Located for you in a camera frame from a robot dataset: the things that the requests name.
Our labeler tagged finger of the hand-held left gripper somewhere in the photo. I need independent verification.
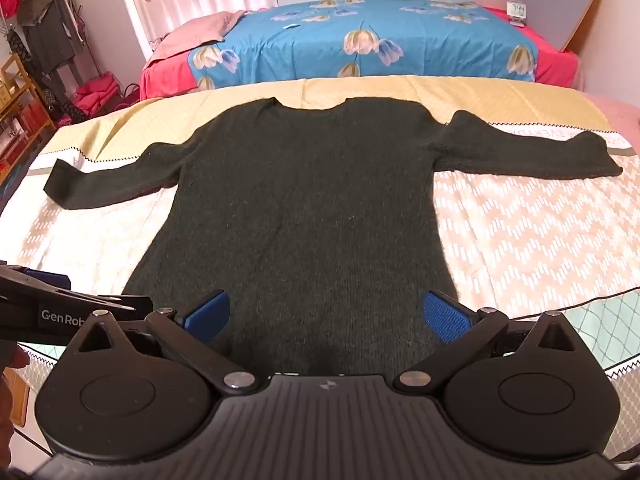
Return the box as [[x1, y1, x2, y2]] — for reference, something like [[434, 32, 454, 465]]
[[70, 293, 154, 323], [0, 261, 71, 297]]

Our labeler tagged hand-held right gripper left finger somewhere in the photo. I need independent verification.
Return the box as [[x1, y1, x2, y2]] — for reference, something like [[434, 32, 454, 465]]
[[65, 289, 257, 395]]

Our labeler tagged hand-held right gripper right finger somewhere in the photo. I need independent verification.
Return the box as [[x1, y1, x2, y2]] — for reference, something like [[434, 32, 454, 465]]
[[394, 289, 586, 395]]

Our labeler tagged dark green knit sweater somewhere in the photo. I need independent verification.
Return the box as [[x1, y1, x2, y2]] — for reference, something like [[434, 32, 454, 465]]
[[42, 96, 625, 376]]

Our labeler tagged red clothes pile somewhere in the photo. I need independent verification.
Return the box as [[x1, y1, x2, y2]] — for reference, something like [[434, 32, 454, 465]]
[[72, 74, 123, 122]]

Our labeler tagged metal clothes rack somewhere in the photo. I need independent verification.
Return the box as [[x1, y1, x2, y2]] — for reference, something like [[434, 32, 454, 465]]
[[0, 0, 103, 116]]

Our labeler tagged person's left hand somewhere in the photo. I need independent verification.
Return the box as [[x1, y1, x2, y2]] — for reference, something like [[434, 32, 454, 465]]
[[0, 346, 32, 441]]

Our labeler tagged quilted mattress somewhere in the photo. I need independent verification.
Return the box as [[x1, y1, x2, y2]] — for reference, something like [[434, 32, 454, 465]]
[[15, 287, 640, 461]]

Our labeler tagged wooden shelf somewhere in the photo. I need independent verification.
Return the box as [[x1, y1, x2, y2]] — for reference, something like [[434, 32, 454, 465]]
[[0, 52, 57, 181]]

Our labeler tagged dark handbag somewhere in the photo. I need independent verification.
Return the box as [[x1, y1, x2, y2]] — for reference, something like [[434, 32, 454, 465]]
[[119, 82, 144, 109]]

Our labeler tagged yellow blanket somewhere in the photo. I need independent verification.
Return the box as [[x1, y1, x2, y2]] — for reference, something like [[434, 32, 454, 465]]
[[42, 75, 608, 163]]

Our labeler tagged pink cloth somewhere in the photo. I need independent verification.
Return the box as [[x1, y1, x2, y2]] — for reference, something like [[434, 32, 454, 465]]
[[582, 91, 640, 133]]

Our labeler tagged blue floral bed sheet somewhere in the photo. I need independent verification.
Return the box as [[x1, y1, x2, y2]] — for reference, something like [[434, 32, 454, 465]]
[[186, 0, 541, 93]]

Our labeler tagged pink pillow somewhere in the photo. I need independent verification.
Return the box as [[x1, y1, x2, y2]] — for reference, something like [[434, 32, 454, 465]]
[[144, 9, 248, 68]]

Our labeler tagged small digital clock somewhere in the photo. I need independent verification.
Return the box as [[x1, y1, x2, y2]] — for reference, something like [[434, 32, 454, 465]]
[[506, 0, 529, 27]]

